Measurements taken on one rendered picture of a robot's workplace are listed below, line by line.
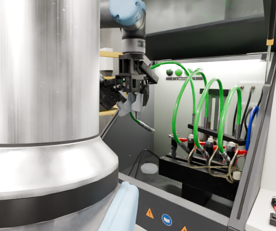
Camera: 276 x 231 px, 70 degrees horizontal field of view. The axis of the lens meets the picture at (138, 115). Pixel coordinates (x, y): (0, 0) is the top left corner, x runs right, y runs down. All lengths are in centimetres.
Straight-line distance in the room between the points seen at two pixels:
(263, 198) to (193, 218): 22
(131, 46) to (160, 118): 73
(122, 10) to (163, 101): 81
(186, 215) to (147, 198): 15
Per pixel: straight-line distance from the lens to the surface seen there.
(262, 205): 72
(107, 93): 81
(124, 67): 63
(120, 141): 109
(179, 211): 70
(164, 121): 127
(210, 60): 109
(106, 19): 56
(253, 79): 106
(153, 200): 75
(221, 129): 67
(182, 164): 88
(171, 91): 122
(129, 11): 53
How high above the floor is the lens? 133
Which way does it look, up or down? 10 degrees down
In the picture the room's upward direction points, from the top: straight up
